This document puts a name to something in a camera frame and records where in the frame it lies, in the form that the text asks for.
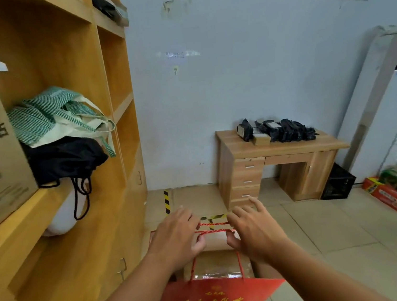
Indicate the person's right hand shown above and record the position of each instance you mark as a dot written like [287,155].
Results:
[257,231]

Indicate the person's left hand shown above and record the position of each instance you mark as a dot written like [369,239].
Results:
[175,241]

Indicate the red paper bag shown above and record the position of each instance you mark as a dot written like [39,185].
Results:
[220,295]

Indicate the person's right forearm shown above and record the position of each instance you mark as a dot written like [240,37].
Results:
[315,278]

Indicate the green striped tote bag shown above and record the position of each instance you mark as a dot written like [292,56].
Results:
[46,113]

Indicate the yellow black floor tape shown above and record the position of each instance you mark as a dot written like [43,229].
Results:
[167,201]

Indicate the small tan cardboard box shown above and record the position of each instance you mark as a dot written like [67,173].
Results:
[262,140]

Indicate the small wooden desk with drawers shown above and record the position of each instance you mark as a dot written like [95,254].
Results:
[292,146]

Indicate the black plastic crate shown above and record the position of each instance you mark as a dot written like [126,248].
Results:
[336,182]

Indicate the wooden shelf cabinet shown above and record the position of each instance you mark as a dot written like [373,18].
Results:
[71,261]

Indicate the pile of black devices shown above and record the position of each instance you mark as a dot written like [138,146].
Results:
[290,131]

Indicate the white standing air conditioner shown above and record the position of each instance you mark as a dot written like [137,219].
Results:
[379,126]

